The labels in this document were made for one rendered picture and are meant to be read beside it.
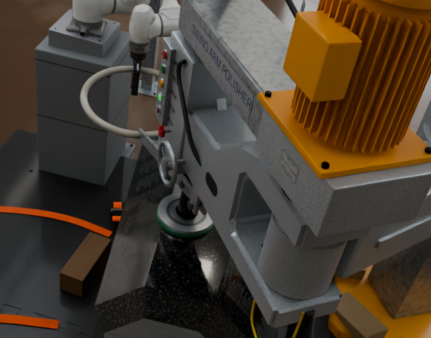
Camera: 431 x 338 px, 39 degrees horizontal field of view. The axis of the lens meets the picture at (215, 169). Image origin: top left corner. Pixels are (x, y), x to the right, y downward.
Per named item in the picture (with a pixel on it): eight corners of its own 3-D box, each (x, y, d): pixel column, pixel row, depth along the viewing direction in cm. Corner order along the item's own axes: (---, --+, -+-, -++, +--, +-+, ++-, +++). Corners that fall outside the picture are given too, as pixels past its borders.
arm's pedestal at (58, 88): (25, 174, 354) (19, 50, 304) (60, 127, 393) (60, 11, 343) (109, 195, 350) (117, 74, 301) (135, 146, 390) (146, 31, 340)
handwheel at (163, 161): (197, 193, 195) (204, 156, 186) (168, 198, 191) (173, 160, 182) (181, 163, 205) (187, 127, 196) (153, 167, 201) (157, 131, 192)
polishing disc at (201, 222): (149, 200, 231) (149, 198, 230) (200, 190, 240) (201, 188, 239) (170, 239, 217) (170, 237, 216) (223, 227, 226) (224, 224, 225)
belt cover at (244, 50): (410, 231, 133) (439, 172, 123) (311, 251, 124) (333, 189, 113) (235, 25, 199) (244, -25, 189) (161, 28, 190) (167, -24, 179)
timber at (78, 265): (89, 247, 315) (89, 231, 308) (110, 255, 314) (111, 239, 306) (59, 289, 292) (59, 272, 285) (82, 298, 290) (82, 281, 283)
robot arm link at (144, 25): (132, 45, 268) (160, 43, 273) (135, 13, 257) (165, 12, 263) (125, 32, 274) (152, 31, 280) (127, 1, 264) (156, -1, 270)
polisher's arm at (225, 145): (327, 339, 167) (385, 206, 136) (251, 359, 158) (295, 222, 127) (223, 168, 217) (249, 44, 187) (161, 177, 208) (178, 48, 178)
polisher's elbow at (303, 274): (297, 236, 169) (315, 182, 157) (345, 285, 157) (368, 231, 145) (242, 259, 159) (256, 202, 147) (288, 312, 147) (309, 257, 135)
